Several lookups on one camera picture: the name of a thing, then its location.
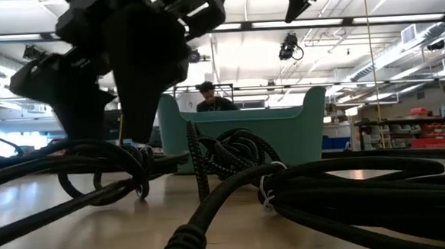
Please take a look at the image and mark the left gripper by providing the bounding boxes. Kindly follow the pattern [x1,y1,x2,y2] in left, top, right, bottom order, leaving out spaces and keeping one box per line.
[4,0,196,152]

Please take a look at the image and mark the black speckled braided cable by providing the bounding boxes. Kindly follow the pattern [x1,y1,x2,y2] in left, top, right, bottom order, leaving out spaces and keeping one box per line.
[185,115,288,203]

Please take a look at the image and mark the teal plastic bin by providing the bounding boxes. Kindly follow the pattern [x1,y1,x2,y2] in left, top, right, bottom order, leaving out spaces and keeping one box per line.
[155,84,331,177]

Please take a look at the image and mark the long black knotted cable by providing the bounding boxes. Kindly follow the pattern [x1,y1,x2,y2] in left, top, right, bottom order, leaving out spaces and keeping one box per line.
[0,132,195,249]

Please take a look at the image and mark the black cable grey plugs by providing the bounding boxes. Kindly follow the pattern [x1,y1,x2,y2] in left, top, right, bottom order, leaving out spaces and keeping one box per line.
[146,152,445,249]

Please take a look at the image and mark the black overhead beam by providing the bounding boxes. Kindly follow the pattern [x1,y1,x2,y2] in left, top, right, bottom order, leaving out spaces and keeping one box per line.
[0,11,445,46]

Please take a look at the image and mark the person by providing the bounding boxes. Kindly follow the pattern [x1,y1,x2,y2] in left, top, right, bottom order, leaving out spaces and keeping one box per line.
[194,78,240,113]

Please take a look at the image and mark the blue storage bins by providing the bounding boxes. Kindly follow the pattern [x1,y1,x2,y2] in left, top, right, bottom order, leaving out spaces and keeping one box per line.
[321,135,351,152]

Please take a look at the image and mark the shelf with red bins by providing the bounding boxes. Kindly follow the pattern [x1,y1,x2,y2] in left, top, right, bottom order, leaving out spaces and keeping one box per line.
[353,104,445,153]

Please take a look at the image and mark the black hanging camera with cable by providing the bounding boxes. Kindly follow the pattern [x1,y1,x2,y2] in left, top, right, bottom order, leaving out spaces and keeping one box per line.
[277,31,306,63]

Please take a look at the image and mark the black round overhead camera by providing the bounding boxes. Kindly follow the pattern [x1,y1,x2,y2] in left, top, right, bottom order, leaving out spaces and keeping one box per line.
[187,47,202,65]

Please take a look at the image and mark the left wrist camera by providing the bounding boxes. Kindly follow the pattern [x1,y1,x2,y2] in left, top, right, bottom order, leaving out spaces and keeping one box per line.
[150,0,229,43]

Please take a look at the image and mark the black aluminium table frame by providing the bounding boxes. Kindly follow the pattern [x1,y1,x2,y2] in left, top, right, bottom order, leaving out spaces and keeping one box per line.
[321,145,445,169]

